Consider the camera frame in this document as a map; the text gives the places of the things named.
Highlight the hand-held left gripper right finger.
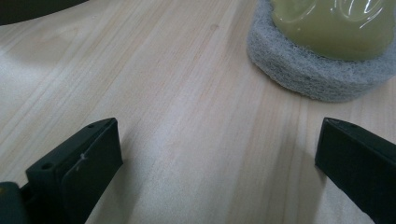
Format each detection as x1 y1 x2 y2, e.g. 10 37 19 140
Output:
314 117 396 224

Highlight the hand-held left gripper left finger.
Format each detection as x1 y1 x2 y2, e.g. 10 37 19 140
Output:
20 117 124 224

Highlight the grey scouring pad brush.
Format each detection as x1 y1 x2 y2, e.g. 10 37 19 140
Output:
247 0 396 104

